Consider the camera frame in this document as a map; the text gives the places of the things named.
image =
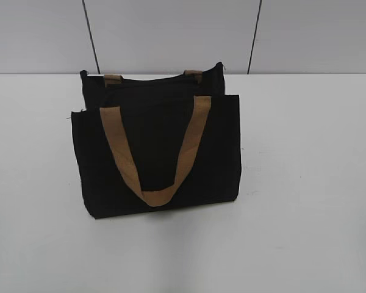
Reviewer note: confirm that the black tote bag tan handles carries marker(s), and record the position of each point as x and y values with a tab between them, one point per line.
155	145

